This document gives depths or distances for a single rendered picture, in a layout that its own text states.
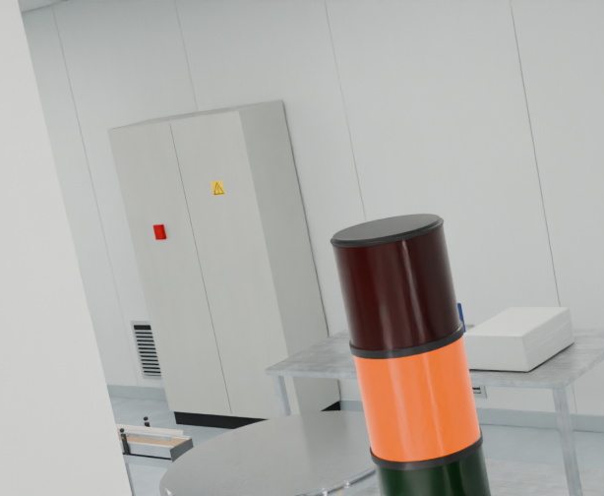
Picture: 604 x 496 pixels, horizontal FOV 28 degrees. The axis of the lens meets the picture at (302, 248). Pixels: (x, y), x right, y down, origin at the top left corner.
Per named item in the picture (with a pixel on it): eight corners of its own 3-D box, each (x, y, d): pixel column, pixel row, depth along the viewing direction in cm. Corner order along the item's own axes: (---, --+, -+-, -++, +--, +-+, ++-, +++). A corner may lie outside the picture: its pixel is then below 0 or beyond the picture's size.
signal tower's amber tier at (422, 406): (441, 467, 52) (420, 357, 51) (350, 458, 55) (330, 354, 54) (501, 425, 55) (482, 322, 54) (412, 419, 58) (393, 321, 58)
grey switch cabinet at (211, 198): (301, 439, 761) (234, 111, 725) (169, 426, 840) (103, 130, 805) (343, 414, 792) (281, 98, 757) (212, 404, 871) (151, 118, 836)
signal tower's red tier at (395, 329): (419, 353, 51) (399, 245, 50) (329, 351, 54) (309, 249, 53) (482, 319, 54) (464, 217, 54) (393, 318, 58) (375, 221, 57)
